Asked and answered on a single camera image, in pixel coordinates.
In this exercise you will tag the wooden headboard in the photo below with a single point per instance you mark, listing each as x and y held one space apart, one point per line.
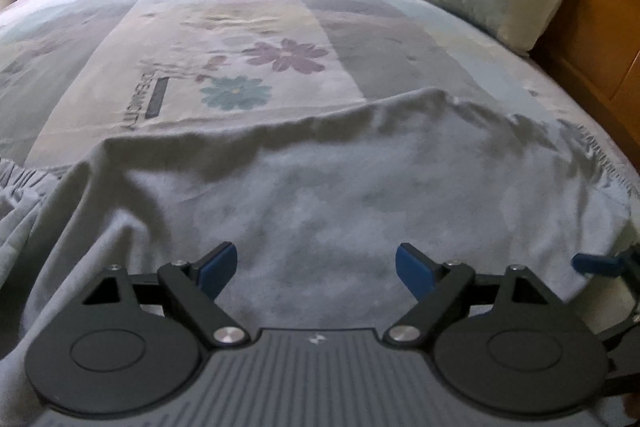
590 32

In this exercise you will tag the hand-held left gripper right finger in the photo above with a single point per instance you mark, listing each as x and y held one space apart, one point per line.
415 272

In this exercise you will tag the bed with patchwork floral sheet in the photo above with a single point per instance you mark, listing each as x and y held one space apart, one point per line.
225 32

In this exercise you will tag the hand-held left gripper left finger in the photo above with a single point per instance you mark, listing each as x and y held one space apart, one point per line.
220 267

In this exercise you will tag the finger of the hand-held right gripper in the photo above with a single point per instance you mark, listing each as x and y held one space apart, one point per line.
627 372
595 264

